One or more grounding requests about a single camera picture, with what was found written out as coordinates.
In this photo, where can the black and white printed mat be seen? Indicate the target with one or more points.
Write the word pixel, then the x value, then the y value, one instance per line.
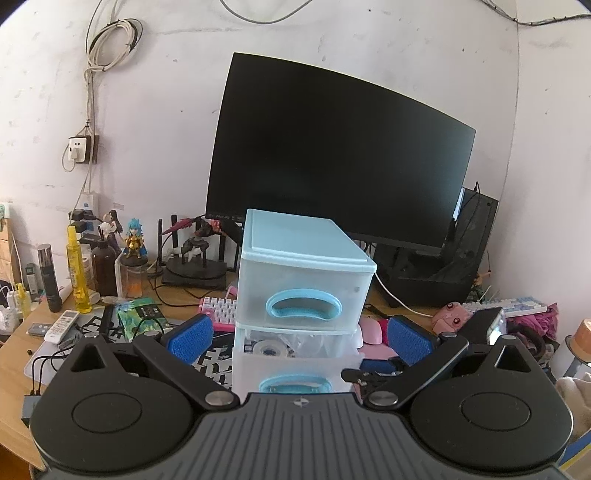
pixel 104 325

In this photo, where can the black computer monitor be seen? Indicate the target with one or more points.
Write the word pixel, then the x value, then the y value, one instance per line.
pixel 341 152

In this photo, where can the wall socket with white plug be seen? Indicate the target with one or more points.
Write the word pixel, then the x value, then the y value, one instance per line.
pixel 79 150

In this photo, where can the magenta cloth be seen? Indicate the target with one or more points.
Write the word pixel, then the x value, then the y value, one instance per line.
pixel 540 321

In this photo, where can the clear jar with orange contents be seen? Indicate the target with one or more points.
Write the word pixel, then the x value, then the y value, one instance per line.
pixel 131 282

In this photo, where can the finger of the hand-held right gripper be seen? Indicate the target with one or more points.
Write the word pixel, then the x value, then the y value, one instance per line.
pixel 358 375

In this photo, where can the black remote control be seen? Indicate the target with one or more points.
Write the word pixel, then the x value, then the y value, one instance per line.
pixel 39 328

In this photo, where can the black computer case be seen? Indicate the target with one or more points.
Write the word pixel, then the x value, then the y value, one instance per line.
pixel 457 258

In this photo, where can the pink computer mouse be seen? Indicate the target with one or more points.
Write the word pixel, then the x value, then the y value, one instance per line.
pixel 374 331

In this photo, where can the dark-haired figurine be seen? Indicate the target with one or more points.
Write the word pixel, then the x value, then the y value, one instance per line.
pixel 112 225

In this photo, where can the white tape roll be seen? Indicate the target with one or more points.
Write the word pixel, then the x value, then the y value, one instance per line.
pixel 268 349

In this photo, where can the tall yellow bottle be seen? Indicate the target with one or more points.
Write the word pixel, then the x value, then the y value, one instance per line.
pixel 76 272

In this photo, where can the white and blue keyboard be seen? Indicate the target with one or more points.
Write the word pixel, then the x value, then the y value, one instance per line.
pixel 505 307

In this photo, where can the white power strip with plugs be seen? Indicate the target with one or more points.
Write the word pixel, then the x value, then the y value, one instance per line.
pixel 87 207

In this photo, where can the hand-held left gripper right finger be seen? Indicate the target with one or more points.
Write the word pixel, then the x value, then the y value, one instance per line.
pixel 410 342

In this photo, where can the brown glass bottle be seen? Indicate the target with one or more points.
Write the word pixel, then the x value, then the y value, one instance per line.
pixel 104 271

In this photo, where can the pink and white keyboard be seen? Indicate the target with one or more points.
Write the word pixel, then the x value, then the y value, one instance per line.
pixel 220 313

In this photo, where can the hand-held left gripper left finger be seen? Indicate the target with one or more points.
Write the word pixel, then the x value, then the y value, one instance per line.
pixel 190 340

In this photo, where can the small yellow bottle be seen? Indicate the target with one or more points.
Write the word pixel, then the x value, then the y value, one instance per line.
pixel 21 302

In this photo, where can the white remote control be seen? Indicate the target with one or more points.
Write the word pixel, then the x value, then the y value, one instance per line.
pixel 62 326

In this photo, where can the dark mech figurine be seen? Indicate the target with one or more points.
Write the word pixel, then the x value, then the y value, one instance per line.
pixel 199 240

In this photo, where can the black winged figurine on base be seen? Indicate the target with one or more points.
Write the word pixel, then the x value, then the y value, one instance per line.
pixel 196 274

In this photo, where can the blue-haired gold armour figurine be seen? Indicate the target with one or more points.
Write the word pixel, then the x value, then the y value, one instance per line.
pixel 134 243

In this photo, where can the light blue plastic drawer cabinet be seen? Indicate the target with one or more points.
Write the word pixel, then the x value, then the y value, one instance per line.
pixel 295 244

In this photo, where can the black spray bottle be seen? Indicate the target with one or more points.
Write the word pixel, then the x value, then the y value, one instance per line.
pixel 48 279

